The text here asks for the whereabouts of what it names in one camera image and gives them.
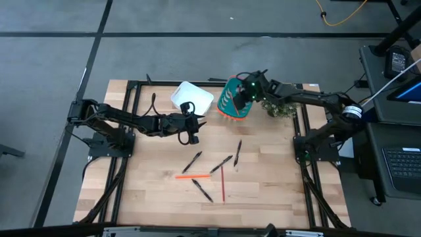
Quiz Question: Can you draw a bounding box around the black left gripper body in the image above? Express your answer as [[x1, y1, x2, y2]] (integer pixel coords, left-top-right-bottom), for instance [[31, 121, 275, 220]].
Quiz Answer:
[[157, 101, 201, 145]]

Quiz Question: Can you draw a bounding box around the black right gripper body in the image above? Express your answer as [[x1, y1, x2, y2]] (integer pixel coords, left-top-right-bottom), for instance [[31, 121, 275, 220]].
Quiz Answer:
[[232, 69, 274, 112]]

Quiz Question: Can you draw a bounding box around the black retractable pen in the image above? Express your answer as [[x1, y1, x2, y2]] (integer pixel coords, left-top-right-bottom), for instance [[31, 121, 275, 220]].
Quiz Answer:
[[209, 155, 234, 174], [233, 139, 243, 168], [182, 151, 203, 174], [191, 178, 214, 203]]

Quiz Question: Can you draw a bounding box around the orange pen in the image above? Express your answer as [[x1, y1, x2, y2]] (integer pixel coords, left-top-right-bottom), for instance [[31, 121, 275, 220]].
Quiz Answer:
[[174, 174, 212, 180]]

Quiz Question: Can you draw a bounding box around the red pencil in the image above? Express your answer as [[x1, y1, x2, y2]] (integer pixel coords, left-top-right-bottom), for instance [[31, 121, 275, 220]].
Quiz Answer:
[[220, 165, 226, 204]]

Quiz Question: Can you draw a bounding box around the white plastic bin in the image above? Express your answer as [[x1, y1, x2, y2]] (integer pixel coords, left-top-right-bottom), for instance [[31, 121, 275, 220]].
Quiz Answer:
[[170, 80, 215, 117]]

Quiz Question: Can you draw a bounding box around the teal basket with orange rim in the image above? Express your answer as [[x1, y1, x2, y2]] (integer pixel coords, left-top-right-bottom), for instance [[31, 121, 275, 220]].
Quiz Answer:
[[216, 74, 255, 122]]

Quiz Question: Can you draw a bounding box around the potted plant with white flowers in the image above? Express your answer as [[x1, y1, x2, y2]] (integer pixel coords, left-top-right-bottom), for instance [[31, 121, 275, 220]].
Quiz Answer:
[[260, 82, 299, 119]]

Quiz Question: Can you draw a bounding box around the plain white box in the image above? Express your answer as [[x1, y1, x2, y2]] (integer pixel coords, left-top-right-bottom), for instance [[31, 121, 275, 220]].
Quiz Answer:
[[338, 138, 355, 159]]

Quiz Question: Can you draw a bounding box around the dark grey cart shelf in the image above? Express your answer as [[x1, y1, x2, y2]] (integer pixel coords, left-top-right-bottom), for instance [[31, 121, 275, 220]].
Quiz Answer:
[[358, 44, 421, 126]]

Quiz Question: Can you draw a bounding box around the dark grey desk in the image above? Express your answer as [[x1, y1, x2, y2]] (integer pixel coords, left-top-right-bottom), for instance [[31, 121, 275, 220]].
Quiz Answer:
[[363, 122, 421, 202]]

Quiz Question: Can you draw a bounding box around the black power supply unit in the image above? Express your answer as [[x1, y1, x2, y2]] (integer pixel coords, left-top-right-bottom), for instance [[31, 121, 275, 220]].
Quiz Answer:
[[384, 45, 411, 80]]

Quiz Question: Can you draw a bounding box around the black metal pole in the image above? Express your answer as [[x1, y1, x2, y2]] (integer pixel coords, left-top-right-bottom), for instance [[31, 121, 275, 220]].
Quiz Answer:
[[372, 14, 421, 57]]

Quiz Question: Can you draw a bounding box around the monitor with blue screen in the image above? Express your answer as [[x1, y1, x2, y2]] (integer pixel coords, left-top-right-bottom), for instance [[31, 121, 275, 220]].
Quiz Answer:
[[386, 74, 421, 105]]

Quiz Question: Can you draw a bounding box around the dark metal foot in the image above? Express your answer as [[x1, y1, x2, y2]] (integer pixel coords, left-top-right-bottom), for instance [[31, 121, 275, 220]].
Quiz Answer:
[[0, 144, 26, 159]]

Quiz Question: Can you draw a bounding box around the black laptop keyboard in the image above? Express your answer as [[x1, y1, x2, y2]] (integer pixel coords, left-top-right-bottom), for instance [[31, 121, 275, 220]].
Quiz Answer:
[[381, 147, 421, 196]]

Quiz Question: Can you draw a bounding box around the black aluminium table frame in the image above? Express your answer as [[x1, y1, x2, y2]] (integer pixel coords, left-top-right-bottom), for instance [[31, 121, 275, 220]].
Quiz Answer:
[[74, 74, 351, 231]]

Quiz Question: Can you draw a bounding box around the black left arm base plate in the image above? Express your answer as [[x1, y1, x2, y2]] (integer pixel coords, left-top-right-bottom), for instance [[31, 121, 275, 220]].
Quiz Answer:
[[87, 131, 136, 158]]

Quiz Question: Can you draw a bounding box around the yellow extension cable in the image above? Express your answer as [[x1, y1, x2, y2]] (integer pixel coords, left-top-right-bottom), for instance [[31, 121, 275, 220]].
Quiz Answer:
[[314, 0, 368, 27]]

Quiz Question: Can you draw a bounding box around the white cable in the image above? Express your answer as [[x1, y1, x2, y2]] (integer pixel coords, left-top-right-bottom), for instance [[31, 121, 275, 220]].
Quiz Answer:
[[360, 58, 421, 108]]

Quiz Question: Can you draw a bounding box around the black camera mount beam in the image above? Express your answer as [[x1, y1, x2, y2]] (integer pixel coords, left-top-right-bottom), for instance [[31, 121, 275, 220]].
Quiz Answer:
[[0, 223, 421, 237]]

